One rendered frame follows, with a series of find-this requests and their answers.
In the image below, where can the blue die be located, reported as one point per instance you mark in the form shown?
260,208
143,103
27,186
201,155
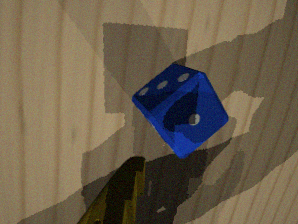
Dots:
182,107

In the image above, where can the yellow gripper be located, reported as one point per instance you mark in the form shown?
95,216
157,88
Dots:
116,203

